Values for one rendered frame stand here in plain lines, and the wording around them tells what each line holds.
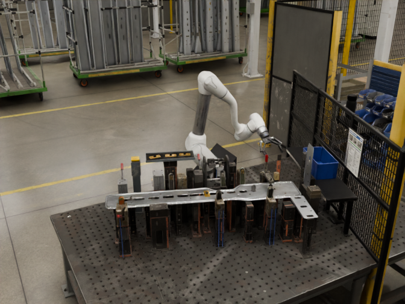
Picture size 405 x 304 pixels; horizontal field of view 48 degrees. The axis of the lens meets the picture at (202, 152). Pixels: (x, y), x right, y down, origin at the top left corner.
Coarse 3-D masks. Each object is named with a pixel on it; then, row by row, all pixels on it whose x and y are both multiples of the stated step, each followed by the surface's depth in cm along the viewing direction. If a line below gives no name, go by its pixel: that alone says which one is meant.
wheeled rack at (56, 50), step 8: (8, 0) 1055; (24, 0) 1058; (32, 0) 1073; (40, 0) 1082; (64, 0) 1092; (16, 32) 1057; (16, 48) 1129; (32, 48) 1117; (48, 48) 1131; (56, 48) 1138; (72, 48) 1133; (24, 56) 1081; (32, 56) 1088; (24, 64) 1096
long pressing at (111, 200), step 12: (144, 192) 323; (156, 192) 324; (168, 192) 324; (180, 192) 324; (192, 192) 324; (240, 192) 324; (252, 192) 324; (264, 192) 324; (276, 192) 324; (288, 192) 324; (300, 192) 325; (108, 204) 309; (132, 204) 309; (144, 204) 309; (168, 204) 310
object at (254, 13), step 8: (256, 0) 941; (248, 8) 948; (256, 8) 948; (256, 16) 955; (256, 24) 962; (256, 32) 969; (256, 40) 977; (248, 48) 989; (256, 48) 985; (248, 56) 996; (256, 56) 992; (248, 64) 1005; (256, 64) 999; (248, 72) 1007; (256, 72) 1008
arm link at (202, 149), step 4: (200, 144) 389; (192, 148) 381; (196, 148) 378; (200, 148) 376; (204, 148) 378; (208, 148) 389; (196, 152) 376; (200, 152) 375; (204, 152) 376; (208, 152) 379; (196, 156) 376; (200, 156) 376; (208, 156) 378; (212, 156) 382; (196, 160) 378; (200, 160) 377; (196, 164) 384; (208, 168) 383; (212, 168) 384
